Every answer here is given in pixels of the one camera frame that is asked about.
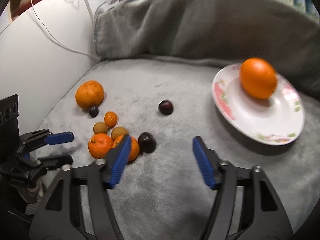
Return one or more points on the grey seat cushion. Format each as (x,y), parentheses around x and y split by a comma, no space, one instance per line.
(162,195)

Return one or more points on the mandarin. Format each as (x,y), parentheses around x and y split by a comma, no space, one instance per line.
(99,145)
(135,149)

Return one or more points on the white floral plate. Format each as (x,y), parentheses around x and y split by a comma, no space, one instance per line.
(278,120)

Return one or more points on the dark cherry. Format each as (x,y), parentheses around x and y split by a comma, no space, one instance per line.
(93,111)
(147,142)
(166,107)

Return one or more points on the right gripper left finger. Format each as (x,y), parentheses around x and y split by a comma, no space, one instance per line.
(60,216)

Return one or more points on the small kumquat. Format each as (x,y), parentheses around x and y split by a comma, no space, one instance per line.
(110,119)

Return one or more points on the smooth large orange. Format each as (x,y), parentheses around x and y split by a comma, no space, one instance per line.
(258,78)

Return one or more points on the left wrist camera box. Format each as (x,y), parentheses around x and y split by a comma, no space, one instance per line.
(9,125)

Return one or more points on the grey blanket covered backrest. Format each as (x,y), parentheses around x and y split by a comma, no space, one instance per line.
(217,31)

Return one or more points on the speckled large orange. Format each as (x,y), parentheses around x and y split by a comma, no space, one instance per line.
(89,94)

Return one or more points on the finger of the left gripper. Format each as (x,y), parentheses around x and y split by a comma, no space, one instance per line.
(56,161)
(45,137)

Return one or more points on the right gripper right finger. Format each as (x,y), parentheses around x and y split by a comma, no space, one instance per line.
(262,214)

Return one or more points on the brown longan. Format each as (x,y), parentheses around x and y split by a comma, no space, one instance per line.
(118,131)
(100,127)

